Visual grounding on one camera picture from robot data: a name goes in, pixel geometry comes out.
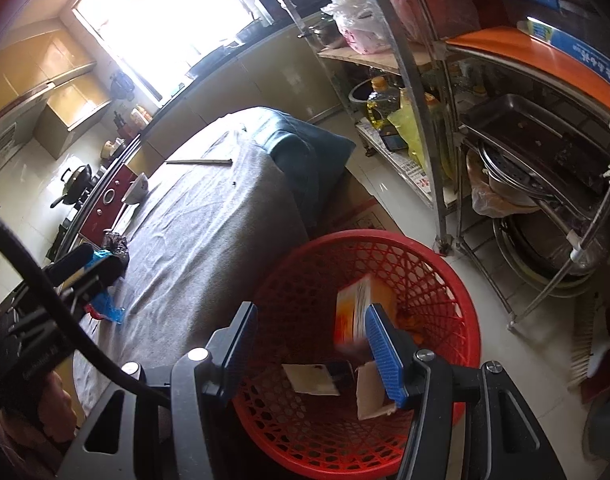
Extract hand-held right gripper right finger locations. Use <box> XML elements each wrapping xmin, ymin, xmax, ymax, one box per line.
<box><xmin>363</xmin><ymin>302</ymin><xmax>568</xmax><ymax>480</ymax></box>

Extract yellow upper cabinets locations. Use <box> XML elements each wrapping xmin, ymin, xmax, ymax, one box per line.
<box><xmin>0</xmin><ymin>25</ymin><xmax>113</xmax><ymax>146</ymax></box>

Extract teal cloth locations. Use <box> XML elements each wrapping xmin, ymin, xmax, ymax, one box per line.
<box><xmin>235</xmin><ymin>106</ymin><xmax>357</xmax><ymax>231</ymax></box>

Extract dark kettle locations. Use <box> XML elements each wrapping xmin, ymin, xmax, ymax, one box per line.
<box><xmin>109</xmin><ymin>71</ymin><xmax>136</xmax><ymax>103</ymax></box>

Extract window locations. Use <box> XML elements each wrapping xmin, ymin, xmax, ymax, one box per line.
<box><xmin>72</xmin><ymin>0</ymin><xmax>258</xmax><ymax>106</ymax></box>

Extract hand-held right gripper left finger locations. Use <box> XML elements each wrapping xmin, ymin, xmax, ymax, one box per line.
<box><xmin>60</xmin><ymin>301</ymin><xmax>260</xmax><ymax>480</ymax></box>

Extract red plastic bag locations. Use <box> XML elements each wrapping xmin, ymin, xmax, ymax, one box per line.
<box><xmin>387</xmin><ymin>0</ymin><xmax>480</xmax><ymax>43</ymax></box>

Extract wooden chopsticks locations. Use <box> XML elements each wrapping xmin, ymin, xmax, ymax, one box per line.
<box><xmin>166</xmin><ymin>157</ymin><xmax>233</xmax><ymax>167</ymax></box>

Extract black cable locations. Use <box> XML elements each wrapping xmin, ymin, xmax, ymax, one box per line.
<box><xmin>0</xmin><ymin>208</ymin><xmax>173</xmax><ymax>411</ymax></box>

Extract metal baking tray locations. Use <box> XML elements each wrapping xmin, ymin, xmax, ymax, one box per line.
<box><xmin>457</xmin><ymin>92</ymin><xmax>610</xmax><ymax>196</ymax></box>

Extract flat cardboard box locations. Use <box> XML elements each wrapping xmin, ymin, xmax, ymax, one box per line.
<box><xmin>315</xmin><ymin>170</ymin><xmax>411</xmax><ymax>241</ymax></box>

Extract stack of steel pans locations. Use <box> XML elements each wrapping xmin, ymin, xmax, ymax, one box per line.
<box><xmin>465</xmin><ymin>140</ymin><xmax>606</xmax><ymax>286</ymax></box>

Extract beige counter cabinets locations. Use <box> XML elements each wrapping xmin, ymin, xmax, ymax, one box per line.
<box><xmin>130</xmin><ymin>20</ymin><xmax>346</xmax><ymax>171</ymax></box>

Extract white bowl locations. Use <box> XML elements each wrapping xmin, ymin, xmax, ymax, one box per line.
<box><xmin>121</xmin><ymin>172</ymin><xmax>150</xmax><ymax>206</ymax></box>

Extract brown cardboard piece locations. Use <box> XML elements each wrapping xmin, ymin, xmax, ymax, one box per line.
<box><xmin>354</xmin><ymin>360</ymin><xmax>398</xmax><ymax>421</ymax></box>

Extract metal rack with orange board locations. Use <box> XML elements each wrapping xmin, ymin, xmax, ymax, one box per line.
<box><xmin>435</xmin><ymin>25</ymin><xmax>610</xmax><ymax>333</ymax></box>

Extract blue and white box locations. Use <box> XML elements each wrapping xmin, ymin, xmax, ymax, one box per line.
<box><xmin>526</xmin><ymin>16</ymin><xmax>610</xmax><ymax>116</ymax></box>

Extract orange carton box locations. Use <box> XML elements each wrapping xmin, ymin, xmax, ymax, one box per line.
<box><xmin>334</xmin><ymin>272</ymin><xmax>400</xmax><ymax>348</ymax></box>

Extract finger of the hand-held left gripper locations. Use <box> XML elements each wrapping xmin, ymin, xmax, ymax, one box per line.
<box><xmin>60</xmin><ymin>256</ymin><xmax>125</xmax><ymax>311</ymax></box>
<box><xmin>44</xmin><ymin>243</ymin><xmax>108</xmax><ymax>286</ymax></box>

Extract black wok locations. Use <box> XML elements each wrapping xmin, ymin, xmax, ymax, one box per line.
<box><xmin>50</xmin><ymin>164</ymin><xmax>93</xmax><ymax>209</ymax></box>

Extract black bucket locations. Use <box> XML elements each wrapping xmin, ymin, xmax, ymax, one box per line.
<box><xmin>347</xmin><ymin>80</ymin><xmax>376</xmax><ymax>111</ymax></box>

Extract red oven front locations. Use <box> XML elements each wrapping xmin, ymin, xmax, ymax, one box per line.
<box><xmin>78</xmin><ymin>165</ymin><xmax>141</xmax><ymax>246</ymax></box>

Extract cooking oil bottle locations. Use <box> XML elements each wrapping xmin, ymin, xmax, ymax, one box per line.
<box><xmin>366</xmin><ymin>76</ymin><xmax>402</xmax><ymax>133</ymax></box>

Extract black plastic bag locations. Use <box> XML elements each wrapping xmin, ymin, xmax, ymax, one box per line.
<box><xmin>99</xmin><ymin>230</ymin><xmax>131</xmax><ymax>271</ymax></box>

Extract person's left hand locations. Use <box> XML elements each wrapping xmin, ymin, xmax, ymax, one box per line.
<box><xmin>38</xmin><ymin>367</ymin><xmax>81</xmax><ymax>433</ymax></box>

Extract microwave oven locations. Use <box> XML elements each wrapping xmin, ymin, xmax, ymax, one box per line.
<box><xmin>254</xmin><ymin>0</ymin><xmax>306</xmax><ymax>26</ymax></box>

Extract red plastic mesh basket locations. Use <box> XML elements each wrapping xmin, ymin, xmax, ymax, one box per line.
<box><xmin>233</xmin><ymin>229</ymin><xmax>482</xmax><ymax>467</ymax></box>

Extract steel pot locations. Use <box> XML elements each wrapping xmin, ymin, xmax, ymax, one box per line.
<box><xmin>297</xmin><ymin>17</ymin><xmax>343</xmax><ymax>48</ymax></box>

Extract white plastic bag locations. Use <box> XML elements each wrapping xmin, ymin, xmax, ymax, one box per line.
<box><xmin>321</xmin><ymin>0</ymin><xmax>393</xmax><ymax>56</ymax></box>

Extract broom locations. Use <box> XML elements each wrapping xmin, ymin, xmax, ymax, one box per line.
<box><xmin>567</xmin><ymin>290</ymin><xmax>610</xmax><ymax>391</ymax></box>

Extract yellow plastic bag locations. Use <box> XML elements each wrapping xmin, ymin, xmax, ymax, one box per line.
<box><xmin>387</xmin><ymin>87</ymin><xmax>453</xmax><ymax>181</ymax></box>

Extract grey tablecloth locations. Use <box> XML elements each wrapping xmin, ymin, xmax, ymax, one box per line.
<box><xmin>72</xmin><ymin>116</ymin><xmax>310</xmax><ymax>416</ymax></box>

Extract range hood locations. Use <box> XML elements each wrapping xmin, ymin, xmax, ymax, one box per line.
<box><xmin>0</xmin><ymin>110</ymin><xmax>31</xmax><ymax>161</ymax></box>

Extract white paper card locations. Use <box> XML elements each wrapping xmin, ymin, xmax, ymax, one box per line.
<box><xmin>281</xmin><ymin>361</ymin><xmax>342</xmax><ymax>397</ymax></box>

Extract newspaper shelf liner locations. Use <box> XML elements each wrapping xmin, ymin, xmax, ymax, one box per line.
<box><xmin>357</xmin><ymin>122</ymin><xmax>448</xmax><ymax>193</ymax></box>

